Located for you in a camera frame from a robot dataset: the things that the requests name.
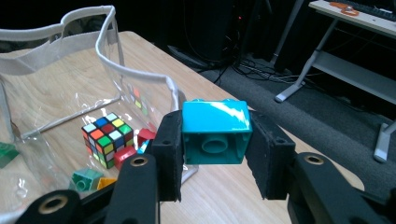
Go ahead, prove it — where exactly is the bundle of floor cables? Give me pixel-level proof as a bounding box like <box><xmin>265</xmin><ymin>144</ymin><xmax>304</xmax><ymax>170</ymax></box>
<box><xmin>214</xmin><ymin>52</ymin><xmax>316</xmax><ymax>85</ymax></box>

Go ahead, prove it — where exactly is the dark computer tower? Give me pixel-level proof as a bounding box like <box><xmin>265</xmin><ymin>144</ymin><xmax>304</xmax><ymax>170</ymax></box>
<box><xmin>183</xmin><ymin>0</ymin><xmax>237</xmax><ymax>62</ymax></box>

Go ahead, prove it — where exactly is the flat grey stand base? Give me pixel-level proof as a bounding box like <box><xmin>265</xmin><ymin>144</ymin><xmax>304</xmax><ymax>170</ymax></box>
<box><xmin>167</xmin><ymin>45</ymin><xmax>216</xmax><ymax>71</ymax></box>

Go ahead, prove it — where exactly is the orange object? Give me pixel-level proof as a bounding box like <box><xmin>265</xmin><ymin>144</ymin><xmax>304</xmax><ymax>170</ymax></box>
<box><xmin>330</xmin><ymin>1</ymin><xmax>360</xmax><ymax>17</ymax></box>

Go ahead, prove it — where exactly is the clear bag with white trim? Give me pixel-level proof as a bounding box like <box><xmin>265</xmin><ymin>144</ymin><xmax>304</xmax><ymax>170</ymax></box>
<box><xmin>0</xmin><ymin>5</ymin><xmax>200</xmax><ymax>223</ymax></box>

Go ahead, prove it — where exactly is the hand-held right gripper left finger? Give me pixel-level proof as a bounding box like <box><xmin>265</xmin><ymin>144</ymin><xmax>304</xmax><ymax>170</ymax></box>
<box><xmin>150</xmin><ymin>109</ymin><xmax>185</xmax><ymax>203</ymax></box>

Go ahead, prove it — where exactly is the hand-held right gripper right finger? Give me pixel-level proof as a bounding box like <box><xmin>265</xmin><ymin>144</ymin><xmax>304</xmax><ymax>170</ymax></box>
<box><xmin>246</xmin><ymin>110</ymin><xmax>297</xmax><ymax>200</ymax></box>

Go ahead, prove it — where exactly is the white metal desk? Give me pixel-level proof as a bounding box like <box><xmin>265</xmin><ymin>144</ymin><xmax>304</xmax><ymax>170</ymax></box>
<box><xmin>274</xmin><ymin>0</ymin><xmax>396</xmax><ymax>163</ymax></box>

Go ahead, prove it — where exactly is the black keyboard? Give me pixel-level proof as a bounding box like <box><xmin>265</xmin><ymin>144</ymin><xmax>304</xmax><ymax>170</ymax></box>
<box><xmin>339</xmin><ymin>0</ymin><xmax>396</xmax><ymax>15</ymax></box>

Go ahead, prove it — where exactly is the grey metal pole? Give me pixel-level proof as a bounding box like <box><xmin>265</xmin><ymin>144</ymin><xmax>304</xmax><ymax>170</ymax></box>
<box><xmin>270</xmin><ymin>0</ymin><xmax>304</xmax><ymax>64</ymax></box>

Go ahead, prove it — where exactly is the colourful puzzle cube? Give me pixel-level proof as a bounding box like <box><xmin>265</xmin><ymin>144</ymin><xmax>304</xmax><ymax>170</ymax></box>
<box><xmin>81</xmin><ymin>112</ymin><xmax>134</xmax><ymax>170</ymax></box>

